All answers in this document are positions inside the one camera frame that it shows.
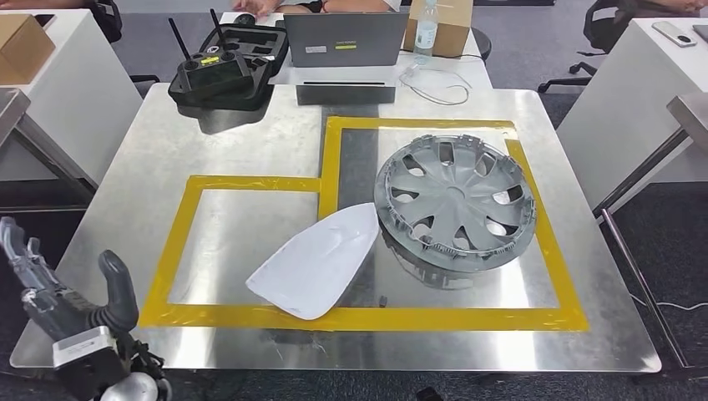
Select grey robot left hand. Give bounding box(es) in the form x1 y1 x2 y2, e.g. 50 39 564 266
0 216 139 342

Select white plastic panel part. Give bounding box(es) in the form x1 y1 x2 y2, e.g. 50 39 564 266
245 202 381 321

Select steel workbench table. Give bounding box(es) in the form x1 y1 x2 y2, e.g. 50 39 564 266
0 88 99 214
9 83 663 386
591 91 708 369

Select brown cardboard box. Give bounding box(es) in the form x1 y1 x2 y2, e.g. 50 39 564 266
403 0 475 59
0 13 57 86

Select yellow table tape squares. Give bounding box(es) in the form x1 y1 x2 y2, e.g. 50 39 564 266
138 116 590 333

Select black remote controller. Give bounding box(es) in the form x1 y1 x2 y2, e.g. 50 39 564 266
167 8 256 104

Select black office chair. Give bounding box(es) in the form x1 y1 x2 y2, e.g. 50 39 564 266
83 0 161 85

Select black plastic case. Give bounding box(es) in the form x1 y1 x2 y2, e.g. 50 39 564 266
167 24 291 113

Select person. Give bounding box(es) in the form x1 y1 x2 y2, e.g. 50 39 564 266
232 0 401 16
614 0 708 18

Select grey open laptop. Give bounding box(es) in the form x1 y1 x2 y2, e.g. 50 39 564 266
283 12 411 69

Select silver wheel hubcap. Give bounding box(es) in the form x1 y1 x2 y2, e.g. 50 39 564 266
373 134 538 277

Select clear water bottle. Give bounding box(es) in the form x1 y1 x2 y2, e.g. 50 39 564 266
413 0 439 65

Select black round stool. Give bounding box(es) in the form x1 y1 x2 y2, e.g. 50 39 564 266
471 28 493 62

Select black office chair base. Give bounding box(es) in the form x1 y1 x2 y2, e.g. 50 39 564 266
537 0 637 94

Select grey smartphone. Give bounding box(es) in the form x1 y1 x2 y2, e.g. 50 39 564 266
651 21 698 48

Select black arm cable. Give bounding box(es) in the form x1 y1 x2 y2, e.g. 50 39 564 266
129 338 168 384

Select white coiled cable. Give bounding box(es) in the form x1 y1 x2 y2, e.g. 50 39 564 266
397 63 473 106

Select white floor cable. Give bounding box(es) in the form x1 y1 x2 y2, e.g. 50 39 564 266
630 293 708 312

